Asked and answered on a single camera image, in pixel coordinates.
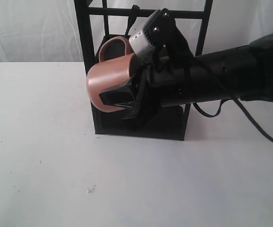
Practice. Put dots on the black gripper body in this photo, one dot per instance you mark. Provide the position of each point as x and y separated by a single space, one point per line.
158 87

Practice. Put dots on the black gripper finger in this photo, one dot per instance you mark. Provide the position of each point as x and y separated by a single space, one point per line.
130 112
119 95

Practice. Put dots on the pink metal mug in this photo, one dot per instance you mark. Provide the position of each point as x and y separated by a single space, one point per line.
109 73

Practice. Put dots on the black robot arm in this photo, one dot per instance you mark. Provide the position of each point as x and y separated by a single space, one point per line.
239 74

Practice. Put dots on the black shelf rack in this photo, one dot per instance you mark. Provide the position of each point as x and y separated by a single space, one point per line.
170 122

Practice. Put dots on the white backdrop curtain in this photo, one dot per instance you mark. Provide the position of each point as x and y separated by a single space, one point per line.
46 30

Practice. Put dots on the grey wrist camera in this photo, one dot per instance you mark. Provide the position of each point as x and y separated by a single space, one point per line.
159 30

